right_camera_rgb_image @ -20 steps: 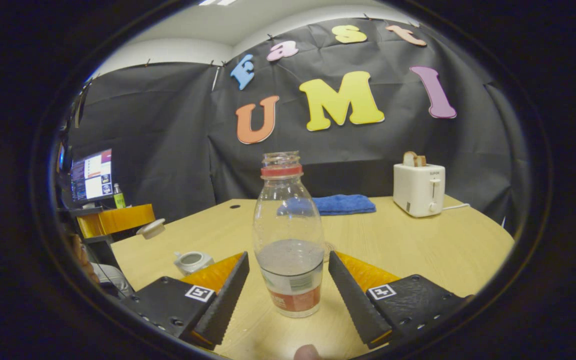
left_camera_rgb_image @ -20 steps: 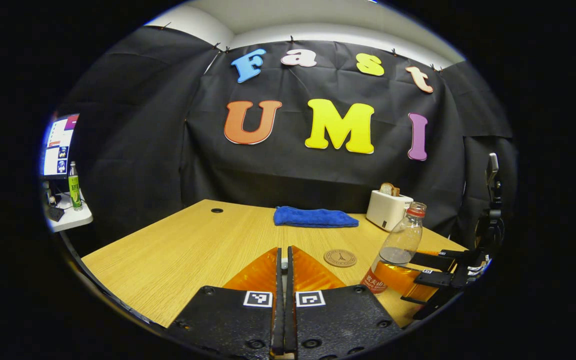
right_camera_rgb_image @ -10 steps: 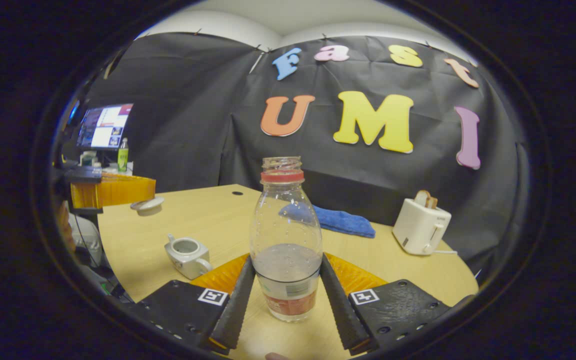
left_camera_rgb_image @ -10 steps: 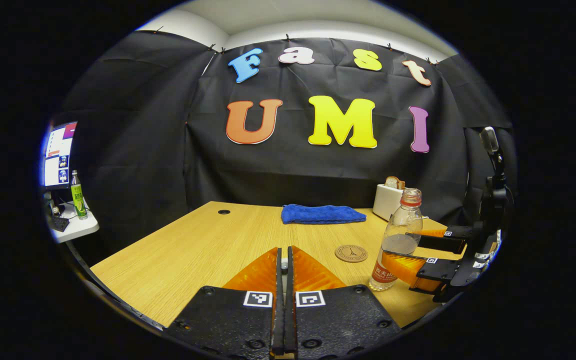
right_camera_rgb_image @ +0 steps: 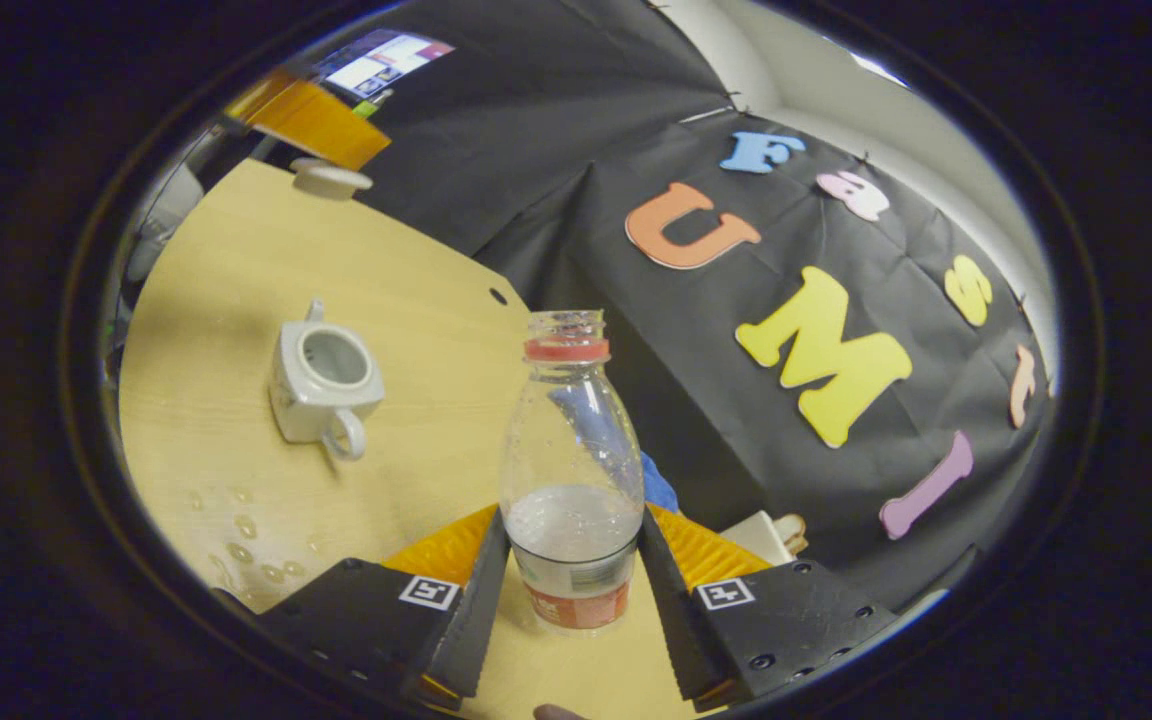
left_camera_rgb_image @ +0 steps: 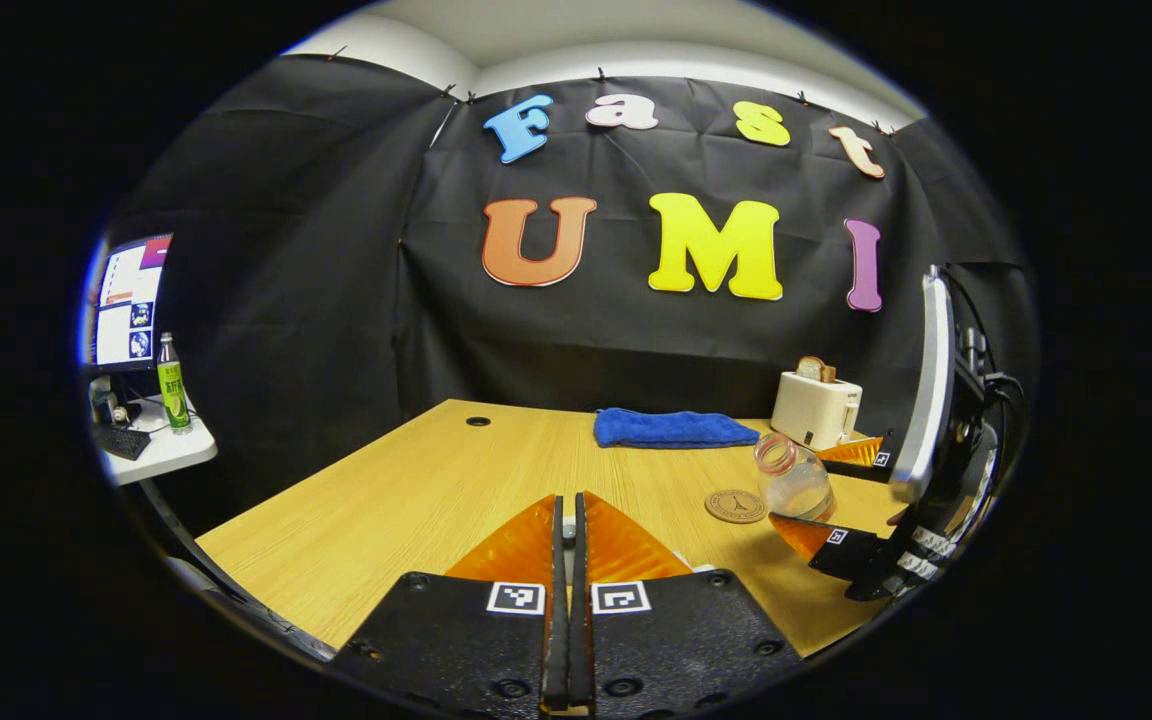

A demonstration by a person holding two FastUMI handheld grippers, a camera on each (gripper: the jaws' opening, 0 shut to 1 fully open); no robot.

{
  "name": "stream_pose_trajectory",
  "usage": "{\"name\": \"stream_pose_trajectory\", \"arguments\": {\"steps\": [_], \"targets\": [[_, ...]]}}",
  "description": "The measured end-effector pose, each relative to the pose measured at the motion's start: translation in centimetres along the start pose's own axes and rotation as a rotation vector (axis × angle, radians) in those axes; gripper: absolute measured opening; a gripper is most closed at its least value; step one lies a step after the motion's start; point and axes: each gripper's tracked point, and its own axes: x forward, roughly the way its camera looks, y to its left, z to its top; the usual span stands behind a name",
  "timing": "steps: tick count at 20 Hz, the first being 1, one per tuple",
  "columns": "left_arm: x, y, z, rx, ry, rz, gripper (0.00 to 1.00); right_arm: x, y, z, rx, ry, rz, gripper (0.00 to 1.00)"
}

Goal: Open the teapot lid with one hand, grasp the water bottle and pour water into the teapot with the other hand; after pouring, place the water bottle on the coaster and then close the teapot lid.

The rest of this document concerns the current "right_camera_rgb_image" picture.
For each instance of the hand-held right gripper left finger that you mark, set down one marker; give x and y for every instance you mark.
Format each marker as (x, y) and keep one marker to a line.
(481, 610)

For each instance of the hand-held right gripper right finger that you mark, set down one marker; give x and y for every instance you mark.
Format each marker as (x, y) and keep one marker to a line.
(671, 610)

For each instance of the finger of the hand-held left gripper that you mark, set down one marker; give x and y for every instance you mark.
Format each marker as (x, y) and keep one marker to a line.
(321, 125)

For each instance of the clear plastic water bottle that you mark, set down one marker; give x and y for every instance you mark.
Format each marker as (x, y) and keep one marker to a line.
(571, 450)

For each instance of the white square teacup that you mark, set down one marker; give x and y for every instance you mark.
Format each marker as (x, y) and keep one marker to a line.
(311, 405)

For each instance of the computer monitor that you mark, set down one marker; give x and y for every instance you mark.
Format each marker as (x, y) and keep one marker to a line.
(381, 62)

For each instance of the white toaster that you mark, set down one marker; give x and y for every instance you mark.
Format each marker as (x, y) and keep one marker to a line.
(751, 538)

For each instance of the blue towel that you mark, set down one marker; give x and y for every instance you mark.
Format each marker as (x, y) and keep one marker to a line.
(658, 485)

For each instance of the bread slice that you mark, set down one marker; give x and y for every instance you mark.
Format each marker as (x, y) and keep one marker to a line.
(793, 533)

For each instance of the ceiling light panel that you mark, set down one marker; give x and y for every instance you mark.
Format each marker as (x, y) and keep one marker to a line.
(876, 68)

